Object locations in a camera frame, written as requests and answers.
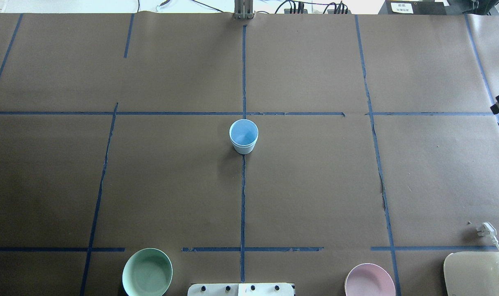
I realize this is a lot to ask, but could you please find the light blue cup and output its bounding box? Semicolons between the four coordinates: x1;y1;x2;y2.
229;119;259;145
232;142;256;155

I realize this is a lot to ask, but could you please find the black power box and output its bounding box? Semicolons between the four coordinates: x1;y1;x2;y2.
378;0;446;15

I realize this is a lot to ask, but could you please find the cream toaster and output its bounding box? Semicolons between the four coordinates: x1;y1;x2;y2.
443;251;499;296

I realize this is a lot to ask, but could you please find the pink bowl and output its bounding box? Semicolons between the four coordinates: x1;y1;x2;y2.
344;264;396;296

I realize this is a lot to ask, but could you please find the green bowl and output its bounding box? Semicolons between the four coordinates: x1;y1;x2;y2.
122;248;173;296

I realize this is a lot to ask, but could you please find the white toaster plug cable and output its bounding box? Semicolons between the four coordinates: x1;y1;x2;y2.
476;222;499;252

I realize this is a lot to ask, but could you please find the aluminium frame post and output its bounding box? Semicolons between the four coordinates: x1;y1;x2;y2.
233;0;255;19

